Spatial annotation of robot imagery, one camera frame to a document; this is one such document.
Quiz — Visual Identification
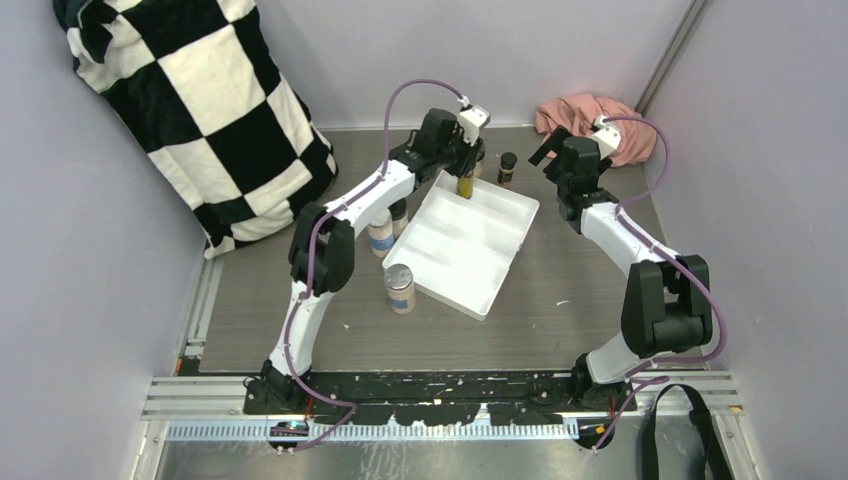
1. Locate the gold-cap yellow sauce bottle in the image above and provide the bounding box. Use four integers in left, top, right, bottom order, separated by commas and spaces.
456, 171, 475, 199

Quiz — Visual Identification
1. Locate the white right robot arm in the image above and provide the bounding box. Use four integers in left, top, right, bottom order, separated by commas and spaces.
529, 126, 714, 411

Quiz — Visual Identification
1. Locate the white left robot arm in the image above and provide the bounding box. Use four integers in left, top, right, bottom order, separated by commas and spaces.
260, 106, 490, 414

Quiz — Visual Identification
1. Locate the blue-label shaker near arm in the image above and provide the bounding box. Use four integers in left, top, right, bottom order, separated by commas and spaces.
367, 209, 395, 258

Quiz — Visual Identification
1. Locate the pink cloth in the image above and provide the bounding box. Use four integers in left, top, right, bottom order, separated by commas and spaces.
534, 93, 657, 167

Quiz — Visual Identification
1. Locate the small black-cap spice bottle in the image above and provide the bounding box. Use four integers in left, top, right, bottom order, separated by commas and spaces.
497, 152, 518, 188

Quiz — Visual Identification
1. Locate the white divided plastic tray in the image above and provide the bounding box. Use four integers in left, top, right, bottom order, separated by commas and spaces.
382, 172, 540, 321

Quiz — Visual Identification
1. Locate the blue-label silver-top shaker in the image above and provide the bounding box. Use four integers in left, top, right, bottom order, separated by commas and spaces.
384, 264, 416, 315

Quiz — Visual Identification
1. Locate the black white checkered blanket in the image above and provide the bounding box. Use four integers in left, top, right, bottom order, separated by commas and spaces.
52, 0, 338, 258

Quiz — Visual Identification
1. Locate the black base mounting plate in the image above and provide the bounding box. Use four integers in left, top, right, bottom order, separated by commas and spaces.
242, 371, 632, 426

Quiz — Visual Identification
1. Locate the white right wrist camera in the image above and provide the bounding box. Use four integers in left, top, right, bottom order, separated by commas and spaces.
589, 115, 622, 160

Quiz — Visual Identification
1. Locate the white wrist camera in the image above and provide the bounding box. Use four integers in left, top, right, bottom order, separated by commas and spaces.
457, 96, 491, 146
589, 115, 622, 160

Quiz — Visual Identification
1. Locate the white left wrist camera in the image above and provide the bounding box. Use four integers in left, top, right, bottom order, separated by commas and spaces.
457, 96, 491, 146

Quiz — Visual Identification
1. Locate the black strap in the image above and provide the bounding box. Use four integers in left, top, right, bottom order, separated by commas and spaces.
639, 384, 735, 480

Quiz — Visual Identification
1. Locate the aluminium frame rail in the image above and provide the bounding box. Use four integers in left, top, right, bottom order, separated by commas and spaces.
133, 253, 756, 479

